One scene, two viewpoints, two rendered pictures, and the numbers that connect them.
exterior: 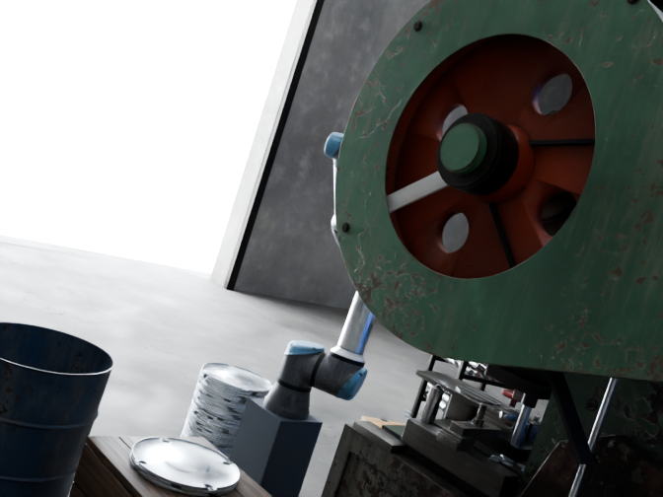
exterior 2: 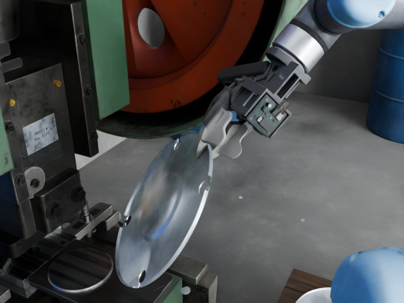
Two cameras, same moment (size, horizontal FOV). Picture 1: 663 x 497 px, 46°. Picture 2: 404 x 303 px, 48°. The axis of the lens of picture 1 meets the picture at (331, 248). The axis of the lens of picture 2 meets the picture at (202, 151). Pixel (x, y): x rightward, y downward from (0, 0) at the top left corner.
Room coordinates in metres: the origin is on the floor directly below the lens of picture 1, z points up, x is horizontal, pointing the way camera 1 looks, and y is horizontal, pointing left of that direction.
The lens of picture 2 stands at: (2.71, -0.48, 1.39)
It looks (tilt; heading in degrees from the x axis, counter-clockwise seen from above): 28 degrees down; 160
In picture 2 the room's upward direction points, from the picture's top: straight up
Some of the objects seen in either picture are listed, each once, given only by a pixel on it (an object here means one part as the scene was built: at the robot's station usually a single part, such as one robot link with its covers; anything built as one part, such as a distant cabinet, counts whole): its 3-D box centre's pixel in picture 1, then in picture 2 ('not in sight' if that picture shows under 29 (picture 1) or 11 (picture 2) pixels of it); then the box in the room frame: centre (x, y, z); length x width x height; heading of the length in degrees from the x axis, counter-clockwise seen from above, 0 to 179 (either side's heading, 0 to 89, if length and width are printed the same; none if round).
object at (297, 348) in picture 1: (303, 362); not in sight; (2.46, -0.03, 0.62); 0.13 x 0.12 x 0.14; 74
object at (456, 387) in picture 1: (457, 410); (103, 301); (2.03, -0.45, 0.72); 0.25 x 0.14 x 0.14; 43
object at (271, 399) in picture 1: (290, 395); not in sight; (2.46, -0.02, 0.50); 0.15 x 0.15 x 0.10
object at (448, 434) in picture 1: (475, 424); (88, 216); (1.79, -0.44, 0.76); 0.17 x 0.06 x 0.10; 133
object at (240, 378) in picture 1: (237, 377); not in sight; (3.07, 0.20, 0.33); 0.29 x 0.29 x 0.01
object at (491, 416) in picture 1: (513, 424); (36, 258); (1.91, -0.56, 0.76); 0.15 x 0.09 x 0.05; 133
